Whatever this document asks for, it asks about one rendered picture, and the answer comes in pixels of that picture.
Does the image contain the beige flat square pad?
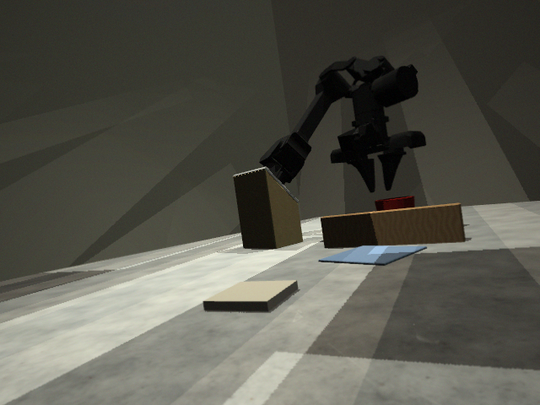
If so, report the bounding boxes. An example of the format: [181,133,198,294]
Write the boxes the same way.
[203,280,298,312]

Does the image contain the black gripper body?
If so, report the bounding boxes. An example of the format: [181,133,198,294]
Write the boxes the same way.
[331,110,426,164]

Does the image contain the red cup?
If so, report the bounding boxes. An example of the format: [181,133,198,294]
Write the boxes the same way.
[375,196,414,211]

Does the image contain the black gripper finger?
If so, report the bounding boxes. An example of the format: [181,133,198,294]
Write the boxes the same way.
[377,152,406,191]
[347,159,375,192]

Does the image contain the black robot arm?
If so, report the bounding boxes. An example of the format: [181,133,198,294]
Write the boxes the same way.
[259,56,419,185]

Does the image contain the dark brown rectangular bar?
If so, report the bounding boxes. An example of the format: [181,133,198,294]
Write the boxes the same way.
[321,203,466,248]

